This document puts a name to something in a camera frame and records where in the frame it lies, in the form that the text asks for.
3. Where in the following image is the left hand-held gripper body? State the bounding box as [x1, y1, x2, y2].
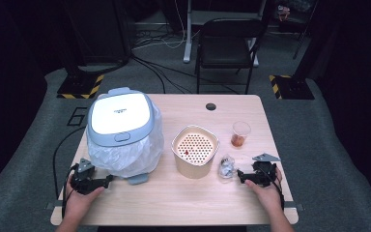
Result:
[70, 157, 99, 195]

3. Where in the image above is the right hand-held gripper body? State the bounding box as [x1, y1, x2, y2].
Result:
[251, 152, 281, 189]

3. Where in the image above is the person's left hand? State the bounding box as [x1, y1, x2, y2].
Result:
[63, 175, 106, 220]

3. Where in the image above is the person's right hand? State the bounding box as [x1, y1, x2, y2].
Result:
[243, 168, 285, 214]

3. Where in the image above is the crumpled clear plastic wrapper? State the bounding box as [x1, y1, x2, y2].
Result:
[217, 155, 238, 180]

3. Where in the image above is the clear plastic cup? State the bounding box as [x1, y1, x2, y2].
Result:
[231, 121, 252, 149]

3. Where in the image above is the beige plastic container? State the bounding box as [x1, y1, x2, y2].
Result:
[170, 124, 221, 180]

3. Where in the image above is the beige perforated strainer insert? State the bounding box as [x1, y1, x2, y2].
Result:
[173, 127, 218, 166]

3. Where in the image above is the white and grey trash can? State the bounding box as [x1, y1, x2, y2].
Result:
[86, 86, 158, 186]

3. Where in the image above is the striped black stand base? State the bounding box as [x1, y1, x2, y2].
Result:
[268, 74, 316, 101]
[56, 73, 105, 100]

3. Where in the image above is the black folding chair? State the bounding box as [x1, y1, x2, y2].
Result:
[194, 16, 266, 96]

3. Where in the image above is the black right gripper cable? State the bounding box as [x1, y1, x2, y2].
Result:
[260, 163, 286, 211]

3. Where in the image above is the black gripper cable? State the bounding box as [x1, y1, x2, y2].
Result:
[52, 126, 88, 220]
[260, 163, 286, 211]

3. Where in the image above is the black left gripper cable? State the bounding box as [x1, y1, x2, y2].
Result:
[52, 126, 88, 220]

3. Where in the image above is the grey metal table bracket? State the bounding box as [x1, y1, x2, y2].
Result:
[284, 200, 304, 213]

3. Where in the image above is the black floor cable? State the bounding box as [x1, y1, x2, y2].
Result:
[129, 55, 241, 96]

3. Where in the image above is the white metal desk frame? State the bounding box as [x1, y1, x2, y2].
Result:
[183, 0, 268, 68]

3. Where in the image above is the white floor cable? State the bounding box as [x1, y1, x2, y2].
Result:
[130, 0, 187, 51]

